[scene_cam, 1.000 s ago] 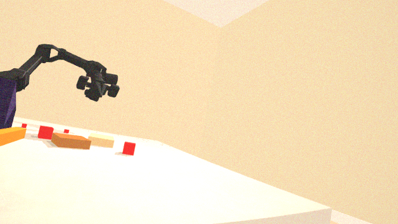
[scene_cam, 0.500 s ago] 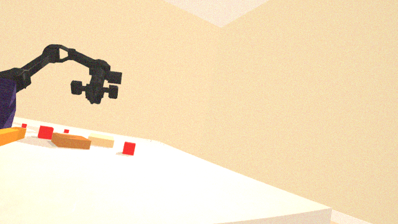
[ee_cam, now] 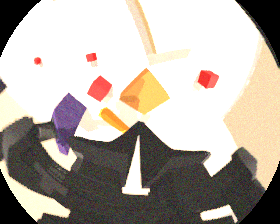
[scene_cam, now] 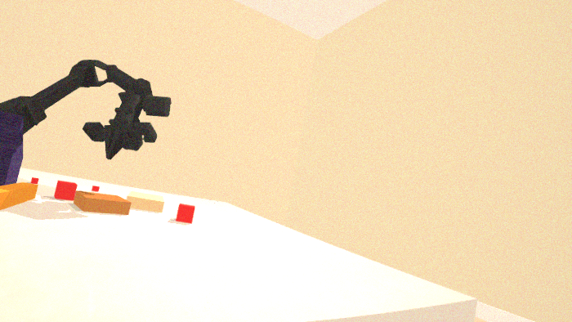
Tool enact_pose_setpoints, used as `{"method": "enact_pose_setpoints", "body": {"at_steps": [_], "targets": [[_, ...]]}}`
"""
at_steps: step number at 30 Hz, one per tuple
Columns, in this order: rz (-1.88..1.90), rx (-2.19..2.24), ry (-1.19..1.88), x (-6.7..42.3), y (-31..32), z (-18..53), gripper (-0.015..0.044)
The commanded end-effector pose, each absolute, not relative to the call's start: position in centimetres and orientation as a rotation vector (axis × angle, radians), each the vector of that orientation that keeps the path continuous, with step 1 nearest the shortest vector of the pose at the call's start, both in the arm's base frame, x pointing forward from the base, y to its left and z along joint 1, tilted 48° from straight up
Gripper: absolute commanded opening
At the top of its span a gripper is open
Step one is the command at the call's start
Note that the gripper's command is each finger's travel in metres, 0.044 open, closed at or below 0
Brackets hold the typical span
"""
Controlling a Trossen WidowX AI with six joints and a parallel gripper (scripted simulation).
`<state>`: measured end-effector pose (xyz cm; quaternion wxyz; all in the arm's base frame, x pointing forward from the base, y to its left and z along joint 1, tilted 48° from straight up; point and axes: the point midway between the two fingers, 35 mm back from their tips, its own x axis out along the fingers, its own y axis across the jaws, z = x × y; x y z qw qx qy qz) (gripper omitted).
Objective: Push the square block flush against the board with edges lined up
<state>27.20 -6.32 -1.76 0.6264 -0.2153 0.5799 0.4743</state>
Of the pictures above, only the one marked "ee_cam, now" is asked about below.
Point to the yellow rectangular bar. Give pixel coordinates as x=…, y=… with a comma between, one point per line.
x=109, y=116

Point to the orange square block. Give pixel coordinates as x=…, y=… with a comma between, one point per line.
x=144, y=93

